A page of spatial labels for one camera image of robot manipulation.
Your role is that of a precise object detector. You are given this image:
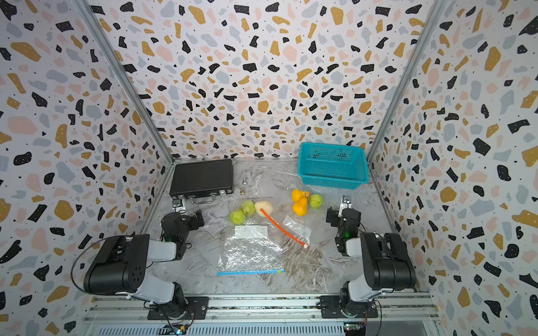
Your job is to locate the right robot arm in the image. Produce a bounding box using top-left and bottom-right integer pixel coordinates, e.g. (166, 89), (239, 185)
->
(317, 208), (417, 319)

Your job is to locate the orange fruit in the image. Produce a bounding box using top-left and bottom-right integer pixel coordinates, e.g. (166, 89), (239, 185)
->
(292, 197), (308, 216)

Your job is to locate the beige round fruit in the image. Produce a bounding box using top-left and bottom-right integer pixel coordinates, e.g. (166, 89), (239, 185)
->
(254, 200), (274, 217)

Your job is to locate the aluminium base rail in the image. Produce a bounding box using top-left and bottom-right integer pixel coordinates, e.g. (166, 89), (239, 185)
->
(80, 292), (444, 335)

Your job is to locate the green pear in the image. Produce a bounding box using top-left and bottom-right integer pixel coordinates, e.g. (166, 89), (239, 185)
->
(240, 200), (256, 217)

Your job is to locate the teal plastic basket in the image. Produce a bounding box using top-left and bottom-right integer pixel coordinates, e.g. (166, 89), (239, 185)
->
(297, 142), (370, 190)

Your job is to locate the black briefcase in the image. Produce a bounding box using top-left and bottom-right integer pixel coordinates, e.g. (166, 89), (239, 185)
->
(169, 159), (234, 200)

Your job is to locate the green circuit board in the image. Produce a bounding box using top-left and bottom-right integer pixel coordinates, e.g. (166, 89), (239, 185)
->
(158, 324), (188, 335)

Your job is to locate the green lime fruit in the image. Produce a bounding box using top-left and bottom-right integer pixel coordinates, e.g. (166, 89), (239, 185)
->
(308, 194), (324, 209)

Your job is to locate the yellow lemon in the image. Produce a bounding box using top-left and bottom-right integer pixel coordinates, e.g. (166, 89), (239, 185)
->
(291, 189), (310, 202)

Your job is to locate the clear red zip-top bag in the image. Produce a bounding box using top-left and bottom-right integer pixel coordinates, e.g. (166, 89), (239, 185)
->
(260, 209), (312, 249)

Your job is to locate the green apple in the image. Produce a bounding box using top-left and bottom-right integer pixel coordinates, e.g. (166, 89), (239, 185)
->
(229, 210), (246, 225)

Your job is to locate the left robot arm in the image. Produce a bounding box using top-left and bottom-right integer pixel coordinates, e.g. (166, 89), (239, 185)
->
(77, 210), (209, 323)

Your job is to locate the clear blue zip-top bag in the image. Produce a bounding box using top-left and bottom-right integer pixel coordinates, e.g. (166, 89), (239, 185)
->
(217, 225), (284, 276)

